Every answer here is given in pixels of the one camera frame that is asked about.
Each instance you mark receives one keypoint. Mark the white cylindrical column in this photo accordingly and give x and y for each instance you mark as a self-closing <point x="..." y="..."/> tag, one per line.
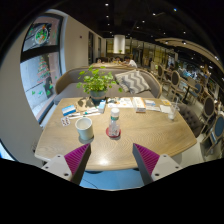
<point x="119" y="44"/>

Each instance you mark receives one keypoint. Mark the person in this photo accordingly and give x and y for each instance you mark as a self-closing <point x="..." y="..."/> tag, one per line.
<point x="131" y="63"/>

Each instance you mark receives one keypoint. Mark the food poster on window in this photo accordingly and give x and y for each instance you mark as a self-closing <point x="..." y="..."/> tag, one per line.
<point x="41" y="35"/>

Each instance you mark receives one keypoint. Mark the blue white flat packet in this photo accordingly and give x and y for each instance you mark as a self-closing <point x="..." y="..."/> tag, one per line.
<point x="69" y="110"/>

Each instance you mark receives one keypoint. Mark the small blue white box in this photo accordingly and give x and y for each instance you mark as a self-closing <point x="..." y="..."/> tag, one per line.
<point x="150" y="103"/>

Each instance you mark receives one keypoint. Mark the white paper sheet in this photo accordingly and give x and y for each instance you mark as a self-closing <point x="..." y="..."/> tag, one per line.
<point x="153" y="108"/>

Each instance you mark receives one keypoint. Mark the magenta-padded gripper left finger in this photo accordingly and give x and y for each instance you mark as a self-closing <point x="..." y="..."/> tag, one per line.
<point x="77" y="159"/>

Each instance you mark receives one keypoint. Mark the grey chevron cushion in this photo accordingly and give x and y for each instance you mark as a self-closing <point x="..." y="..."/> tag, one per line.
<point x="133" y="81"/>

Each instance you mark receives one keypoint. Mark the pale green ceramic mug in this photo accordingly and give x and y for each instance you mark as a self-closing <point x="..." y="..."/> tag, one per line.
<point x="84" y="130"/>

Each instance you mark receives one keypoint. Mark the green potted plant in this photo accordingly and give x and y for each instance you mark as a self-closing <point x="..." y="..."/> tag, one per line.
<point x="96" y="81"/>

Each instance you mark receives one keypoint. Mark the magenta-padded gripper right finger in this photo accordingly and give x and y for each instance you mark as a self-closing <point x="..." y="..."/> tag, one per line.
<point x="146" y="159"/>

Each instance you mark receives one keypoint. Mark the small light blue box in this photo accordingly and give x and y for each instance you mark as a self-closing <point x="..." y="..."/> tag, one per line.
<point x="101" y="106"/>

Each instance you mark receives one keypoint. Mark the group of ceiling lights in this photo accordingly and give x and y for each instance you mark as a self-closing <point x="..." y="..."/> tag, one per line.
<point x="106" y="4"/>

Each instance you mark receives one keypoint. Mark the white napkin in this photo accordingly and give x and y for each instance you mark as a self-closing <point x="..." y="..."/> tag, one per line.
<point x="165" y="109"/>

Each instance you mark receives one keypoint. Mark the thin white stick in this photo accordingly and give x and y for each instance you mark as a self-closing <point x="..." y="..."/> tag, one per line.
<point x="83" y="115"/>

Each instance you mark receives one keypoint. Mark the grey tufted chair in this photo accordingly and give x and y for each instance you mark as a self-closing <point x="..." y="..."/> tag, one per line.
<point x="191" y="119"/>

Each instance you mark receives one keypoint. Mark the white green tube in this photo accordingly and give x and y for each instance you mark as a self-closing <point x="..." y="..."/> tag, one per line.
<point x="90" y="111"/>

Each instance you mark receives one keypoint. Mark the printed white leaflet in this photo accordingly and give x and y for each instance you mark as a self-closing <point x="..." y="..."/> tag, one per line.
<point x="123" y="102"/>

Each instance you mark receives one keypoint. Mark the clear plastic cup with straw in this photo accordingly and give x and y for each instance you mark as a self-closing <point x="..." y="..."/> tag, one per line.
<point x="172" y="113"/>

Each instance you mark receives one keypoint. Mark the clear plastic water bottle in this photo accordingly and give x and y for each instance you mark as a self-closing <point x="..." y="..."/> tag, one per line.
<point x="114" y="128"/>

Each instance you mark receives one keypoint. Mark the group of dining chairs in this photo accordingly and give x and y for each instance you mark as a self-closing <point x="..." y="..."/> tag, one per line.
<point x="209" y="106"/>

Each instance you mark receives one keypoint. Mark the grey upholstered sofa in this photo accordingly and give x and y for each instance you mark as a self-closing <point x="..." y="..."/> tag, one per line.
<point x="66" y="93"/>

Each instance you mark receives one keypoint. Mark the brown cardboard piece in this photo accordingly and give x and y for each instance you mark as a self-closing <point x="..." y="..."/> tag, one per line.
<point x="84" y="104"/>

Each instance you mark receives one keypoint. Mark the pill blister pack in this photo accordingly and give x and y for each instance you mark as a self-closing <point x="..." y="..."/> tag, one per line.
<point x="65" y="121"/>

